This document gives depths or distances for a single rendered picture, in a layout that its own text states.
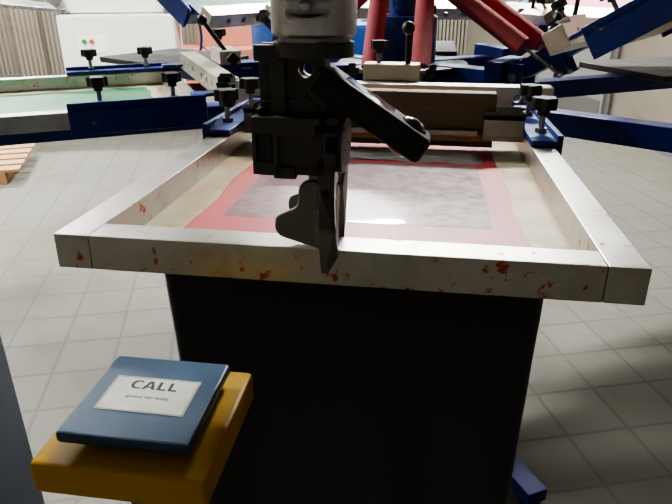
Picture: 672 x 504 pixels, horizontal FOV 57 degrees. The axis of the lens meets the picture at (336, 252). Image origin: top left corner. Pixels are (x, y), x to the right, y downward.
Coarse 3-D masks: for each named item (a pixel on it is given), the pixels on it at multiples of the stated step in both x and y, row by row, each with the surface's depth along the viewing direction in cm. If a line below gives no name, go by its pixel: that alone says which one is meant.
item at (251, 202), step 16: (352, 144) 117; (368, 144) 117; (352, 160) 106; (368, 160) 106; (240, 176) 96; (256, 176) 96; (272, 176) 96; (304, 176) 96; (352, 176) 97; (368, 176) 97; (224, 192) 89; (240, 192) 89; (256, 192) 89; (272, 192) 89; (288, 192) 89; (352, 192) 89; (208, 208) 82; (224, 208) 82; (240, 208) 82; (256, 208) 82; (272, 208) 82; (288, 208) 82; (352, 208) 82; (192, 224) 76; (208, 224) 76; (224, 224) 76; (240, 224) 76; (256, 224) 76; (272, 224) 76; (352, 224) 76
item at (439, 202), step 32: (384, 160) 106; (384, 192) 89; (416, 192) 89; (448, 192) 89; (480, 192) 89; (384, 224) 77; (416, 224) 76; (448, 224) 77; (480, 224) 77; (512, 224) 77
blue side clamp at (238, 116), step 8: (240, 104) 126; (224, 112) 117; (232, 112) 121; (240, 112) 122; (208, 120) 110; (216, 120) 112; (240, 120) 115; (208, 128) 108; (216, 128) 108; (224, 128) 108; (232, 128) 108
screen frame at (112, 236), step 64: (128, 192) 77; (576, 192) 77; (64, 256) 64; (128, 256) 63; (192, 256) 62; (256, 256) 61; (384, 256) 59; (448, 256) 58; (512, 256) 58; (576, 256) 58; (640, 256) 58
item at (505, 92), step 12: (372, 84) 133; (384, 84) 133; (396, 84) 132; (408, 84) 132; (420, 84) 132; (432, 84) 132; (444, 84) 132; (456, 84) 132; (468, 84) 132; (480, 84) 132; (492, 84) 133; (504, 84) 133; (516, 84) 133; (240, 96) 138; (504, 96) 130
